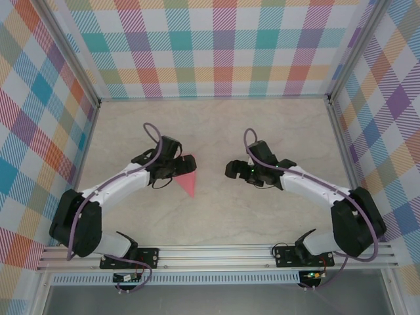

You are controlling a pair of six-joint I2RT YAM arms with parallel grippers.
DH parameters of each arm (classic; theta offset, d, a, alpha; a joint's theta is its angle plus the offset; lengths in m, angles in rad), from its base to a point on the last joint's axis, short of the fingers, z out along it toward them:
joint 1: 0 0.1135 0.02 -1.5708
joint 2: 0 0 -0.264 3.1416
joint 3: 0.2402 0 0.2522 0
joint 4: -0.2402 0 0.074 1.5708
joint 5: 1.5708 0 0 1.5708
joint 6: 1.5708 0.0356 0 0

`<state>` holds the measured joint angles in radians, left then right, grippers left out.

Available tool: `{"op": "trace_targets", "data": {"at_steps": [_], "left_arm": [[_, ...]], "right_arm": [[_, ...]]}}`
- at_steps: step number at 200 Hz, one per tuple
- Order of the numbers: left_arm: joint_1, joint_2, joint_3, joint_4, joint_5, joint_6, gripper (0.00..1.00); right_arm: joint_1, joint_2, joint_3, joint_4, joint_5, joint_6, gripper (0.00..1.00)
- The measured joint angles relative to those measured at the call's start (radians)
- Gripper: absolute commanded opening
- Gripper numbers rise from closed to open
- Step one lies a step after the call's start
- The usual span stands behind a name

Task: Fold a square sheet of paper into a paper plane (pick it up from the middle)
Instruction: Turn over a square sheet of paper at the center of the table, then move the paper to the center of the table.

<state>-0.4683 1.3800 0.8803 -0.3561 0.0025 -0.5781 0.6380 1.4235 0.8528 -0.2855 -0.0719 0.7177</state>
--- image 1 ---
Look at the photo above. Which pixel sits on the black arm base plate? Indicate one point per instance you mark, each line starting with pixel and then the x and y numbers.
pixel 282 256
pixel 149 257

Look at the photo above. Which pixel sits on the circuit board with green light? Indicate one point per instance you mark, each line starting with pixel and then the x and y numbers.
pixel 311 275

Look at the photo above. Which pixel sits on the aluminium frame post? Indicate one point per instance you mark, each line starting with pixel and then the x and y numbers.
pixel 73 54
pixel 358 49

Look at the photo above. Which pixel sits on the aluminium frame leg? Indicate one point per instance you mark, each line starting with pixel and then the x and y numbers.
pixel 41 295
pixel 393 295

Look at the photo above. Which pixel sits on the aluminium mounting rail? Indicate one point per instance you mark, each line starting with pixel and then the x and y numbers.
pixel 213 257

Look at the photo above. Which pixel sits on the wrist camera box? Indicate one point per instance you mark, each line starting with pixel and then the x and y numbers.
pixel 262 151
pixel 171 146

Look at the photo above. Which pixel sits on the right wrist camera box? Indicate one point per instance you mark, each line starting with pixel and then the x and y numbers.
pixel 262 151

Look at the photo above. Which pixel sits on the pink paper sheet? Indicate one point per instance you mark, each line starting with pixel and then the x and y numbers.
pixel 188 183

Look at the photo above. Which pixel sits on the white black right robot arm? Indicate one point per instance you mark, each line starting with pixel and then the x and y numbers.
pixel 308 187

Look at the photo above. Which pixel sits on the small black circuit board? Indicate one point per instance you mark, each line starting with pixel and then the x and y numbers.
pixel 126 278

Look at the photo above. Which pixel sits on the grey metal sheet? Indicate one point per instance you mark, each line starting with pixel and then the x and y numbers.
pixel 213 300

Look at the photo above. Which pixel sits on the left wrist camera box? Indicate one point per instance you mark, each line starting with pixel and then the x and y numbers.
pixel 171 146

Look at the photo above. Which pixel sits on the aluminium side frame bar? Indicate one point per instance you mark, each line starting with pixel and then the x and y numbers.
pixel 79 167
pixel 351 170

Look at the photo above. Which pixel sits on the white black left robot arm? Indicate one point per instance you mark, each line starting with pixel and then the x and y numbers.
pixel 121 183

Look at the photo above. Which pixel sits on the aluminium back frame bar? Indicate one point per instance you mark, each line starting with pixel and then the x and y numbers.
pixel 213 98

